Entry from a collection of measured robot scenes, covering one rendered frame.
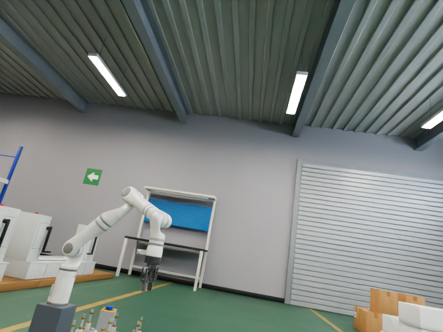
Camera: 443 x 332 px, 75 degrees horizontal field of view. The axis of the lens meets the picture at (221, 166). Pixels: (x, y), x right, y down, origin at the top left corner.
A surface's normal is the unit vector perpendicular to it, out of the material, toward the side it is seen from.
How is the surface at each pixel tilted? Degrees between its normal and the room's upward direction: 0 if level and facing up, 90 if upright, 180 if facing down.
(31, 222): 90
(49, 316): 90
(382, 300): 90
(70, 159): 90
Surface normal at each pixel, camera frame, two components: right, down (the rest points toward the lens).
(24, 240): -0.08, -0.31
